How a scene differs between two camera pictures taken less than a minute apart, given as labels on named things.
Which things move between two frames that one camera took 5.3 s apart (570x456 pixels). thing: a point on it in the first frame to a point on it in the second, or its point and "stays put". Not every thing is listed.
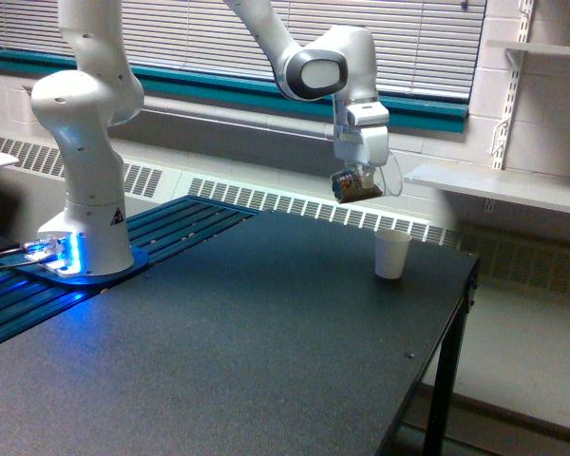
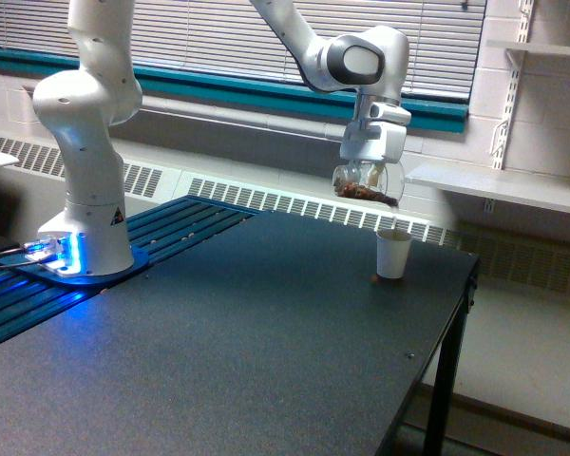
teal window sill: x=446 y=116 stays put
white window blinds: x=422 y=47 stays put
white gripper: x=360 y=131 to x=379 y=132
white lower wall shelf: x=564 y=192 stays put
